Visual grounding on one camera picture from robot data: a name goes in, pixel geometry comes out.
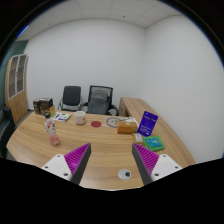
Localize brown cardboard tissue box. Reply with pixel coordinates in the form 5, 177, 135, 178
117, 121, 138, 134

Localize black brown boxes stack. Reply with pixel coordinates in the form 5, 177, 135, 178
33, 98, 55, 115

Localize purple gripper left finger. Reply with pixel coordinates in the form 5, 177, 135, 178
42, 143, 91, 185

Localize wooden glass-door cabinet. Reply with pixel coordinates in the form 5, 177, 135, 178
5, 54, 28, 123

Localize green box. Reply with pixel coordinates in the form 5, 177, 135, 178
143, 136, 165, 152

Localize black office chair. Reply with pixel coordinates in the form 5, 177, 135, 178
58, 86, 81, 112

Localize purple standing card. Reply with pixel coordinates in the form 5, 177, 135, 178
137, 111, 158, 137

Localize desk cable grommet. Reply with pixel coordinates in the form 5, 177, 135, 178
118, 169, 131, 180

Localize clear plastic water bottle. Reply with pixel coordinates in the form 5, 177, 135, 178
44, 113, 60, 145

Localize grey mesh office chair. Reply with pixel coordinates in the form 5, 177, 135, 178
79, 85, 119, 116

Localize red round coaster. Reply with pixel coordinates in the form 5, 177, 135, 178
91, 121, 101, 128

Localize small yellow packet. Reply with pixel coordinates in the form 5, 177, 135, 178
133, 133, 144, 145

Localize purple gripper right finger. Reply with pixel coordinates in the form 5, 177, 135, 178
132, 143, 182, 185

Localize white ceramic mug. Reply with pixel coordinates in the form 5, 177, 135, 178
74, 111, 86, 125

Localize dark armchair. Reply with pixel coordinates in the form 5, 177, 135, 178
0, 106, 16, 158

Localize white green leaflet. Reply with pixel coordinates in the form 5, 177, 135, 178
52, 112, 71, 121

